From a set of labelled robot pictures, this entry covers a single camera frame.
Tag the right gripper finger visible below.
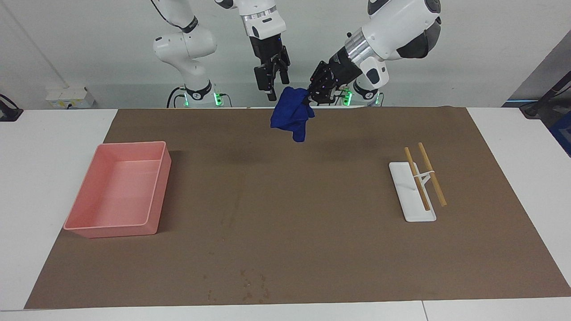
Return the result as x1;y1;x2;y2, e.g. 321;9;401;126
275;47;290;85
254;65;277;102

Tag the wooden rack rod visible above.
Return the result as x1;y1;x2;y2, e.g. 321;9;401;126
418;142;447;207
404;147;431;212

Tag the black clamp device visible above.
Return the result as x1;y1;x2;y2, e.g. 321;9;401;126
0;94;24;122

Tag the black stand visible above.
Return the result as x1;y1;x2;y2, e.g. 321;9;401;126
520;70;571;119

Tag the black right base cable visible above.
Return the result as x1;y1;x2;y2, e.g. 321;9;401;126
167;87;186;109

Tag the blue towel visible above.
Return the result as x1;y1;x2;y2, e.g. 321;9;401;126
270;87;315;143

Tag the pink plastic bin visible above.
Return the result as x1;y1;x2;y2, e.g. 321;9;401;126
63;141;172;239

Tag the brown table mat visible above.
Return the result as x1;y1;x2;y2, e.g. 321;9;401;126
24;106;571;310

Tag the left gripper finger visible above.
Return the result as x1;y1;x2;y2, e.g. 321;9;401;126
308;62;328;104
314;80;348;106

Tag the blue crate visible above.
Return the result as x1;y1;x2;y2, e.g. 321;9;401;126
550;111;571;157

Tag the white towel rack base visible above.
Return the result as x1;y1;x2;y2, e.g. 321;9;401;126
389;161;437;222

